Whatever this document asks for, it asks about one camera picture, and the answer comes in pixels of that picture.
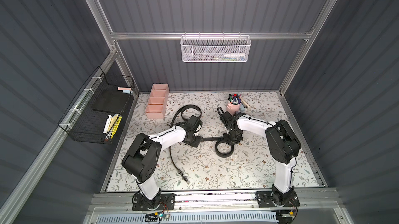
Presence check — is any black belt with end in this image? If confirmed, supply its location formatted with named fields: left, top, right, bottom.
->
left=169, top=104, right=203, bottom=184

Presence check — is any long black belt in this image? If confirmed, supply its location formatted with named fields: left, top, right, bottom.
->
left=201, top=136, right=235, bottom=158

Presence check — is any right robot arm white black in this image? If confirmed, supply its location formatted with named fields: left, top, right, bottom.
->
left=215, top=107, right=301, bottom=205

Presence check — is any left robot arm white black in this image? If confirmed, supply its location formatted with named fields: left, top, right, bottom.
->
left=122, top=115, right=202, bottom=201

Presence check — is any pink compartment storage box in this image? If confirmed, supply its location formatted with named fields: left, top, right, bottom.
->
left=145, top=83, right=169, bottom=119

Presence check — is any pink pen cup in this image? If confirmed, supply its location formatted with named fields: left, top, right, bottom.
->
left=227, top=93, right=242, bottom=115

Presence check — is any yellow marker in basket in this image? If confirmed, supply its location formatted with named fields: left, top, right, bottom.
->
left=107, top=114, right=122, bottom=140

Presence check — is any white perforated front panel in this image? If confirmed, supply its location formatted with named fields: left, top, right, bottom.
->
left=94, top=211, right=279, bottom=224

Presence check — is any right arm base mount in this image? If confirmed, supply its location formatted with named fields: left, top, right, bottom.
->
left=255, top=190, right=300, bottom=208

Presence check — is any white wire mesh basket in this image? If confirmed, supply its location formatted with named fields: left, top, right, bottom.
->
left=180, top=34, right=251, bottom=63

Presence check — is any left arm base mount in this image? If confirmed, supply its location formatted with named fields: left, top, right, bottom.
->
left=132, top=191, right=176, bottom=211

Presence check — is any aluminium front rail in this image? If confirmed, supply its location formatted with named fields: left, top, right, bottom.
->
left=88, top=187, right=343, bottom=213

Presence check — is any black wire wall basket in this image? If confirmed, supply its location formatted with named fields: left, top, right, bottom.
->
left=59, top=68, right=135, bottom=145

